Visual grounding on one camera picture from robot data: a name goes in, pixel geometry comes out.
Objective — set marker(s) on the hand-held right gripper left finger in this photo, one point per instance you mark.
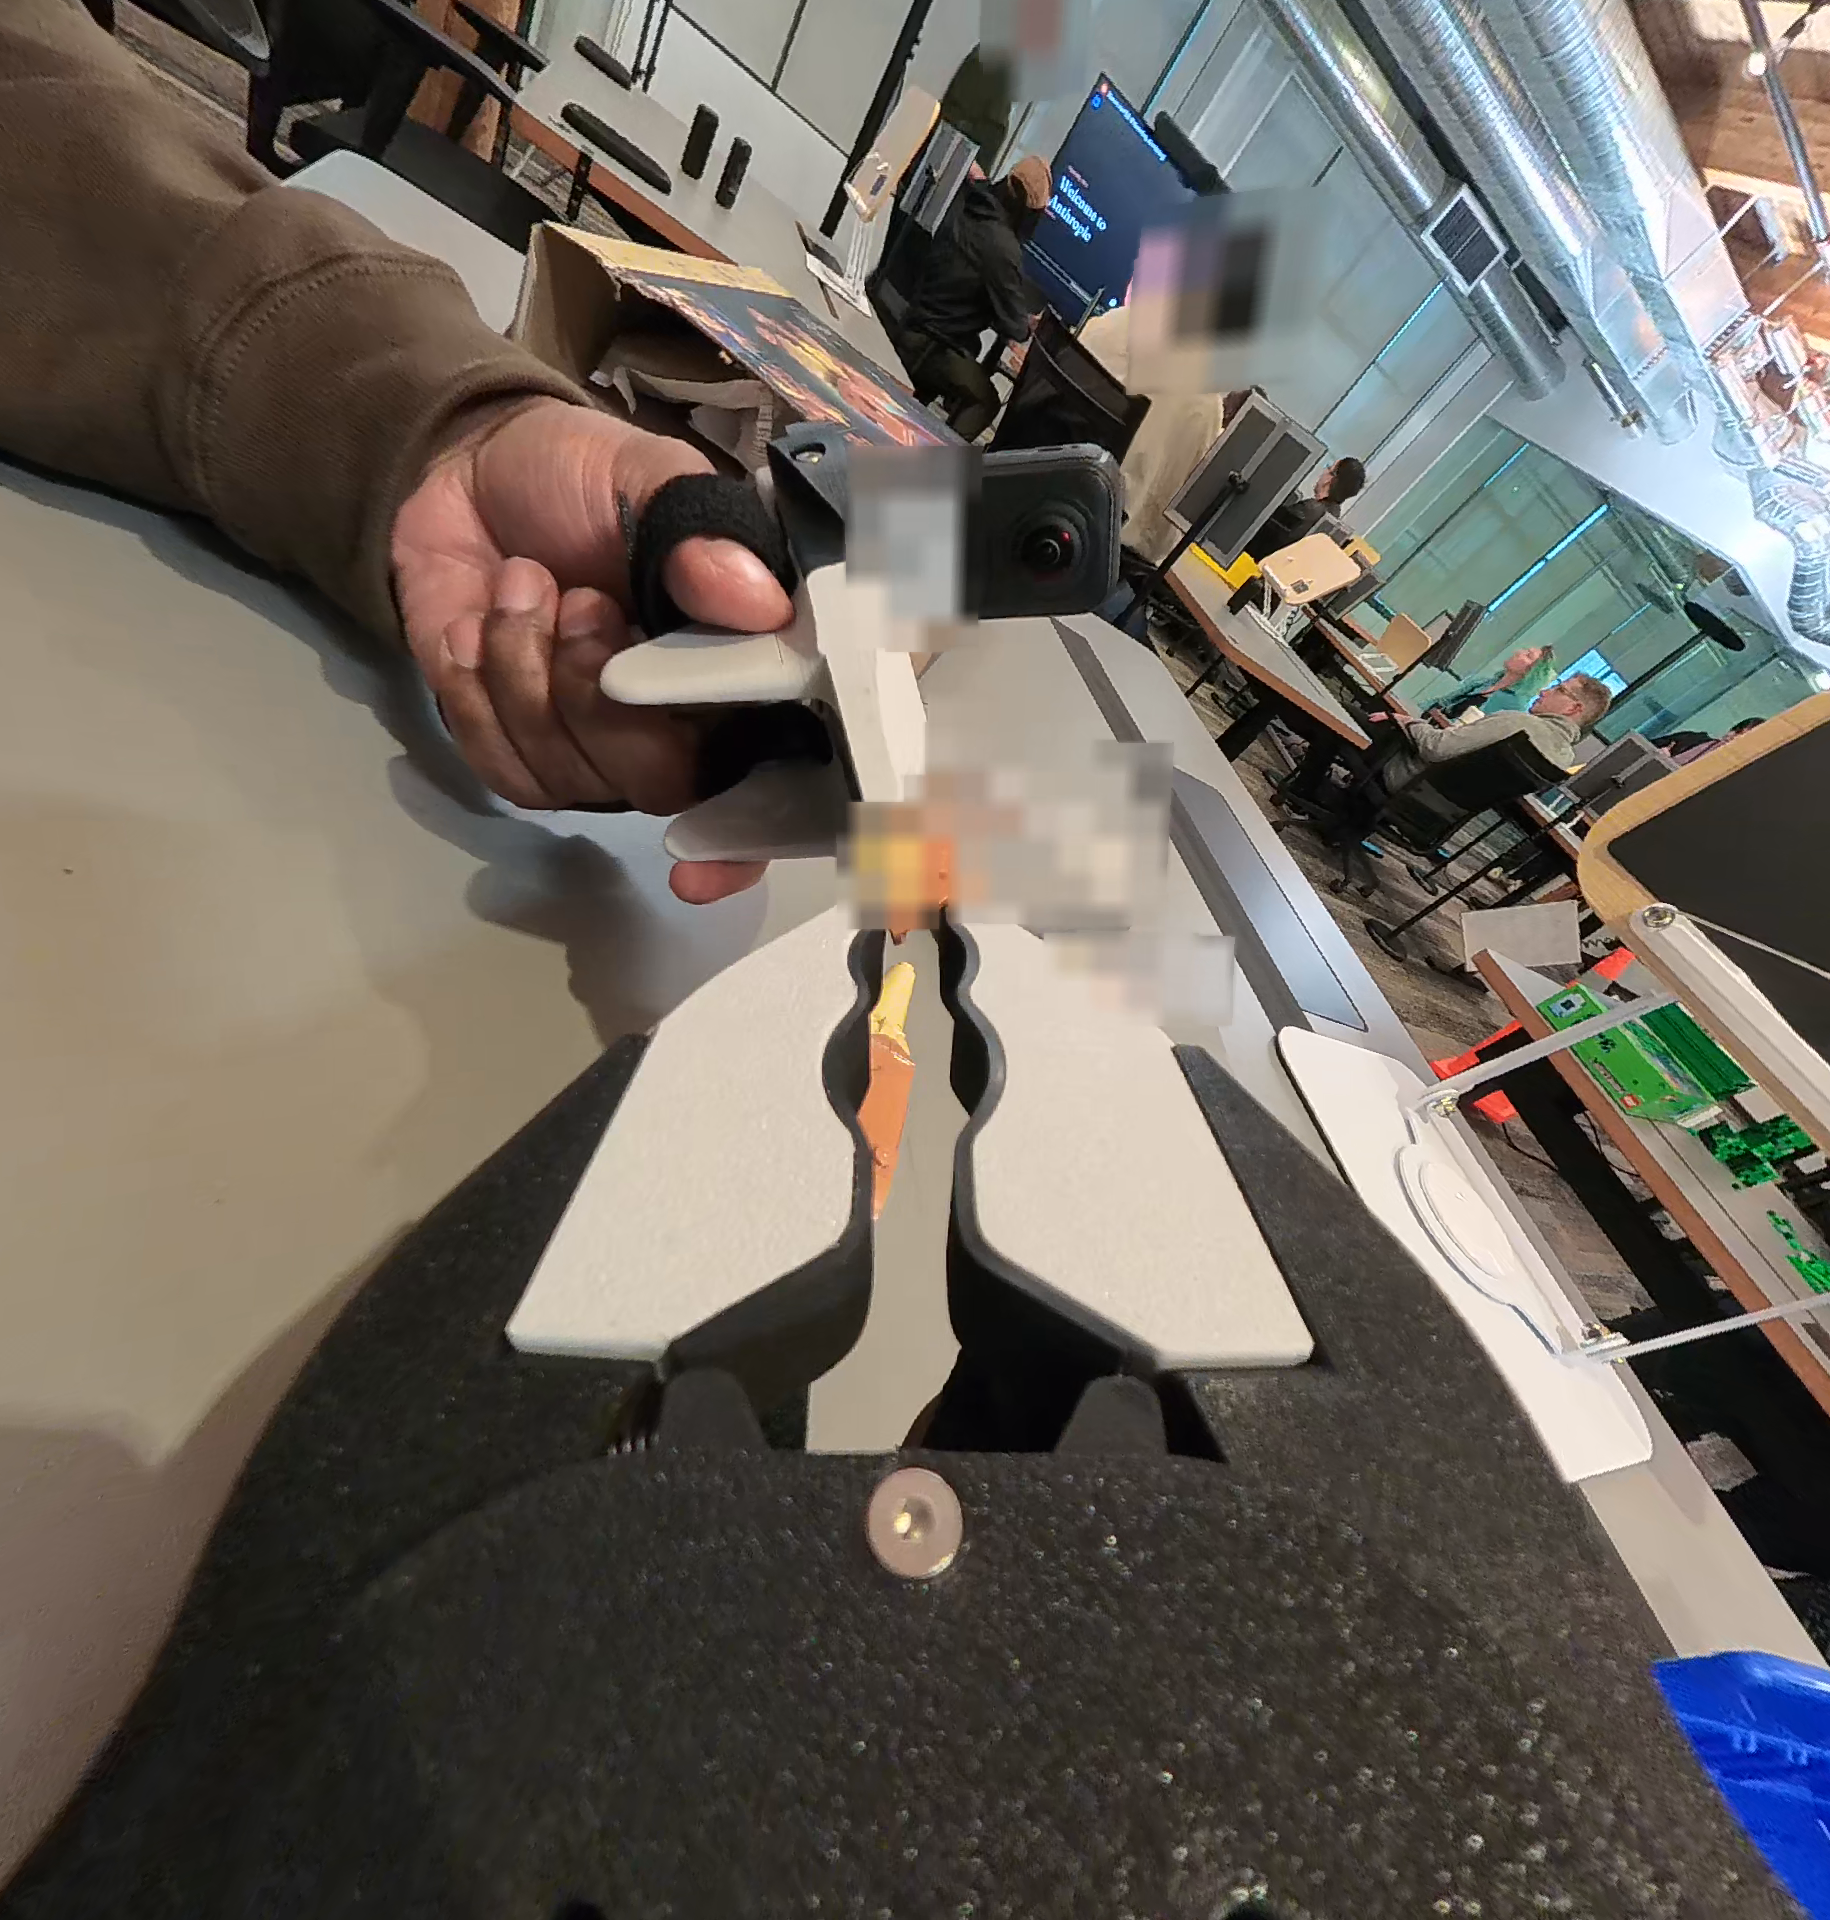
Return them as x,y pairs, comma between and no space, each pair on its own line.
706,1185

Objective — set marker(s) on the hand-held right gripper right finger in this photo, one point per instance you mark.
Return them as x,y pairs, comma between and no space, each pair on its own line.
1125,1200

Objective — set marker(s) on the orange and tan brick model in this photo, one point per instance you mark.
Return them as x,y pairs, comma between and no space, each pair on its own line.
887,1111

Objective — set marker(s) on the blue plastic bin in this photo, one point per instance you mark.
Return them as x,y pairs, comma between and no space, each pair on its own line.
1785,1786

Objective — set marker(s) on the person's left forearm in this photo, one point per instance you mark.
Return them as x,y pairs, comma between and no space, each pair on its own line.
181,301

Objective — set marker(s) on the grey desk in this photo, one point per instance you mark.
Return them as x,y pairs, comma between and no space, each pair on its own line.
181,976

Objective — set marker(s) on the person's left hand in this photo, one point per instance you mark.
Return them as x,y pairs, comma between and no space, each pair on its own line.
526,600

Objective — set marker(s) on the grey monitor on stand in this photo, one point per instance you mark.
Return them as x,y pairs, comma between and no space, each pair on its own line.
1252,471

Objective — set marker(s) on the white board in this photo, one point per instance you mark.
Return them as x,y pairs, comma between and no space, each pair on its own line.
1351,1141

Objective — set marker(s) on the background work table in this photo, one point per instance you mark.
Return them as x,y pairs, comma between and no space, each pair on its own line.
1276,660

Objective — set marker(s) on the long wooden table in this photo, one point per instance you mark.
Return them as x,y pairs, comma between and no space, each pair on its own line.
766,226

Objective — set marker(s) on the crumpled white paper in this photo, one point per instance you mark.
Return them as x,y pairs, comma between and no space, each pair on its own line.
660,375

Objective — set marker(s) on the black speaker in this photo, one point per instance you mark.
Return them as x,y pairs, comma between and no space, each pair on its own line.
699,141
730,172

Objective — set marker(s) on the printed cardboard box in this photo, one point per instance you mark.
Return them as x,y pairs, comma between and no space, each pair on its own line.
585,291

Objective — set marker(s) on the black soundbar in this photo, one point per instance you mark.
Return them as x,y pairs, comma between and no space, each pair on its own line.
615,147

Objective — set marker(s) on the green brick baseplates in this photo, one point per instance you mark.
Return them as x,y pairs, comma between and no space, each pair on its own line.
1651,1057

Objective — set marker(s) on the black board wooden rim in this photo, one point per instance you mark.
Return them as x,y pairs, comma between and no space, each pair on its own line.
1755,855

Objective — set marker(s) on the dark wall screen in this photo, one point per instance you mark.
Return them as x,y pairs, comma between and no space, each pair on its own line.
1095,210

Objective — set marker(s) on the silver ventilation duct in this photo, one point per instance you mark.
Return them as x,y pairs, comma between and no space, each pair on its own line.
1426,150

